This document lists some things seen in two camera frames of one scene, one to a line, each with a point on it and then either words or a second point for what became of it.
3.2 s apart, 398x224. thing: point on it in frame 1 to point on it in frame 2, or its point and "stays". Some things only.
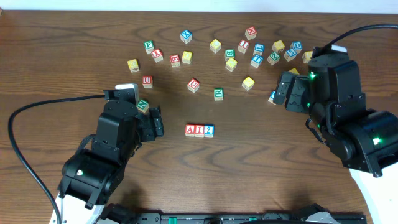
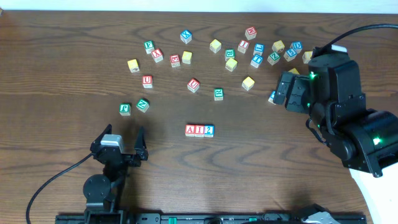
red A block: (189, 130) stays
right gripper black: (297, 94) stays
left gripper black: (149, 125) to (130, 157)
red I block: (199, 130) stays
